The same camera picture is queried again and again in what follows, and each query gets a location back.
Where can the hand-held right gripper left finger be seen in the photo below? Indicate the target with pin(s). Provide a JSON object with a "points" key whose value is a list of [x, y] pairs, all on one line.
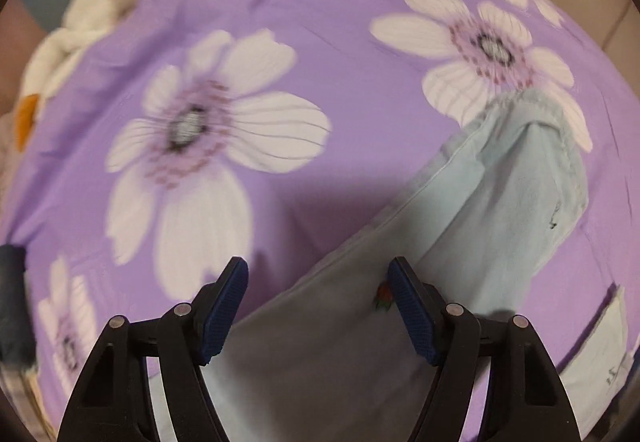
{"points": [[223, 312]]}

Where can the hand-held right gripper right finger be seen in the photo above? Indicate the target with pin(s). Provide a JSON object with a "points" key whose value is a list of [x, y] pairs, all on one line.
{"points": [[411, 314]]}

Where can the light blue pants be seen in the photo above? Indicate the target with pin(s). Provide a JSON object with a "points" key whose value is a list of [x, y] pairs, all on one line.
{"points": [[465, 222]]}

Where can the dark cloth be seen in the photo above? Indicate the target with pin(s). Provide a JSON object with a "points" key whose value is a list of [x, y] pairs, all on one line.
{"points": [[12, 302]]}

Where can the purple floral bed sheet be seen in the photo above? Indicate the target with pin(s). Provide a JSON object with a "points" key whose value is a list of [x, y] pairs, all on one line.
{"points": [[310, 47]]}

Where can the white and orange plush toy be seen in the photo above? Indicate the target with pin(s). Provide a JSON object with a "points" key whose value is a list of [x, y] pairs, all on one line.
{"points": [[95, 5]]}

